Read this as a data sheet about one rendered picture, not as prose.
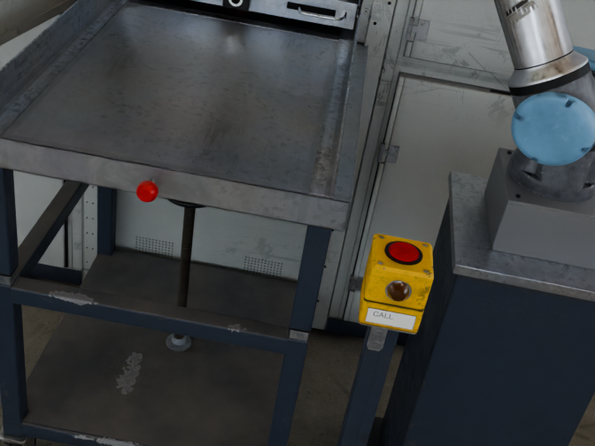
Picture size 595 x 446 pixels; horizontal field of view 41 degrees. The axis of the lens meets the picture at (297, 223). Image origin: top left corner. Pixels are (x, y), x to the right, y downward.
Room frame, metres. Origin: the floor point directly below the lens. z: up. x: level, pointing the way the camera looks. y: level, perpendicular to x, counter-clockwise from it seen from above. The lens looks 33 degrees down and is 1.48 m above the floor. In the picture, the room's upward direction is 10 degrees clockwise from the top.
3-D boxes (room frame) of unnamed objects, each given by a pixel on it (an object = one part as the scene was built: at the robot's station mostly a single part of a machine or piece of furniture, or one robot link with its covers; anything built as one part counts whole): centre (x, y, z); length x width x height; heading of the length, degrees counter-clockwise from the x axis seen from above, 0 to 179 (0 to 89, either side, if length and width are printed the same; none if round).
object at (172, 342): (1.39, 0.23, 0.18); 0.06 x 0.06 x 0.02
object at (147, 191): (1.03, 0.23, 0.82); 0.04 x 0.03 x 0.03; 179
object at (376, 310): (0.86, -0.14, 0.85); 0.08 x 0.08 x 0.10; 89
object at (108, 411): (1.39, 0.23, 0.46); 0.64 x 0.58 x 0.66; 179
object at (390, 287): (0.81, -0.14, 0.87); 0.03 x 0.01 x 0.03; 89
